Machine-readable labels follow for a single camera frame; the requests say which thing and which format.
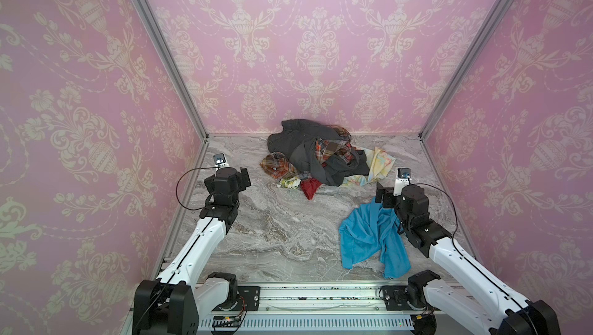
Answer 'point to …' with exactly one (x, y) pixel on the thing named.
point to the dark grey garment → (297, 138)
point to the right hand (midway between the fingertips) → (392, 182)
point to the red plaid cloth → (279, 165)
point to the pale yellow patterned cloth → (379, 162)
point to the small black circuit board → (225, 321)
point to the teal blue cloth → (371, 229)
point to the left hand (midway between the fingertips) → (230, 171)
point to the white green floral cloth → (289, 182)
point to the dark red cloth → (310, 186)
